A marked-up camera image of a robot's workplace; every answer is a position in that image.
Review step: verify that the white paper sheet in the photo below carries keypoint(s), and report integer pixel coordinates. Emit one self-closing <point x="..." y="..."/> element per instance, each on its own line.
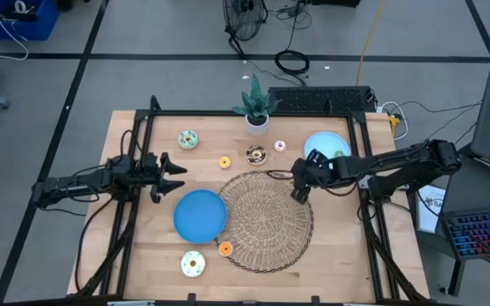
<point x="430" y="212"/>

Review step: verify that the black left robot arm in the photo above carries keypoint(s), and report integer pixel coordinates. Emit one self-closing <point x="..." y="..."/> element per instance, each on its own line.
<point x="79" y="183"/>

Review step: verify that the black floor fan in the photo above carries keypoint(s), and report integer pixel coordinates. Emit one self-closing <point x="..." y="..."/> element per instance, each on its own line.
<point x="245" y="17"/>

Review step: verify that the chocolate donut with pink drizzle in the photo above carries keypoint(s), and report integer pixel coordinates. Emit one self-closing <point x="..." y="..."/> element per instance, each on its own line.
<point x="250" y="156"/>

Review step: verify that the snake plant in white pot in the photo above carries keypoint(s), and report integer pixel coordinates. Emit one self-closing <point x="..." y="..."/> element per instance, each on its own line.
<point x="257" y="125"/>

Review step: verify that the small green frosted donut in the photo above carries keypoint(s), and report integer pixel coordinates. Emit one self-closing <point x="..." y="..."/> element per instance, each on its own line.
<point x="339" y="153"/>

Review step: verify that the small pink frosted donut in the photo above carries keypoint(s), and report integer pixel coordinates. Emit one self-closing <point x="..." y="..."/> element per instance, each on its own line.
<point x="276" y="146"/>

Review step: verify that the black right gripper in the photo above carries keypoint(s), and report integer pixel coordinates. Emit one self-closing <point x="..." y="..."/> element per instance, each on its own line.
<point x="319" y="172"/>

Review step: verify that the white donut with blue drizzle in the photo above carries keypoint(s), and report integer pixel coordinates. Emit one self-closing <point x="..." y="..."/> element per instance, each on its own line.
<point x="185" y="264"/>

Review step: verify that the small yellow sprinkled donut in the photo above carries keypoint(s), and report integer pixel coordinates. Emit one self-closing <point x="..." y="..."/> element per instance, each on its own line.
<point x="220" y="162"/>

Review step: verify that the round woven straw placemat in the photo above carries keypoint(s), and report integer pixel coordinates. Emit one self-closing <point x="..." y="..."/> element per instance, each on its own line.
<point x="266" y="221"/>

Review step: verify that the backlit keyboard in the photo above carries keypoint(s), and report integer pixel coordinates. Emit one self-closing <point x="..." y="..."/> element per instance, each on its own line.
<point x="483" y="234"/>

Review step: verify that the dark side desk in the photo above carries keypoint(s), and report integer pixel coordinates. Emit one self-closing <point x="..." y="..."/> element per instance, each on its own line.
<point x="474" y="187"/>

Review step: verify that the light blue plate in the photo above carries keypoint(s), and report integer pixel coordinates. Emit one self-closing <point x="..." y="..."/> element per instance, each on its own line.
<point x="326" y="142"/>

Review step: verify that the teal frosted donut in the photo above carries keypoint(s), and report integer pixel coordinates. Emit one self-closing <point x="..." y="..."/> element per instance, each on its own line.
<point x="183" y="140"/>

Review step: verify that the black computer tower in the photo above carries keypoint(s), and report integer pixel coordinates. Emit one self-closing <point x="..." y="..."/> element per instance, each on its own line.
<point x="321" y="100"/>

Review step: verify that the yellow sprinkled white donut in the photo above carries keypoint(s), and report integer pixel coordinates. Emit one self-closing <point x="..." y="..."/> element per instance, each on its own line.
<point x="221" y="249"/>

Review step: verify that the blue storage bin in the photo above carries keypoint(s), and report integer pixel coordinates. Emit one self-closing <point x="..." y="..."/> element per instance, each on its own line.
<point x="36" y="25"/>

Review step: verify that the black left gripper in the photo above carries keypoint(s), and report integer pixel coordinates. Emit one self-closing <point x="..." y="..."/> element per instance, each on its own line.
<point x="153" y="174"/>

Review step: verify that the yellow plug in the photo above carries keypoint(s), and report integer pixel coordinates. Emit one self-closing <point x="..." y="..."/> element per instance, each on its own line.
<point x="394" y="123"/>

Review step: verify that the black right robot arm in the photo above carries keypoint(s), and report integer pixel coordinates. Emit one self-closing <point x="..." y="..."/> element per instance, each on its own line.
<point x="398" y="163"/>

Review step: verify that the blue bowl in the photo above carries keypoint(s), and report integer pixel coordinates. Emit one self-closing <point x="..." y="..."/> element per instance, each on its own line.
<point x="200" y="217"/>

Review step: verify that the black aluminium table frame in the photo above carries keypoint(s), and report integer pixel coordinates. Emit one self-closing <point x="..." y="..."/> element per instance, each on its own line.
<point x="185" y="113"/>

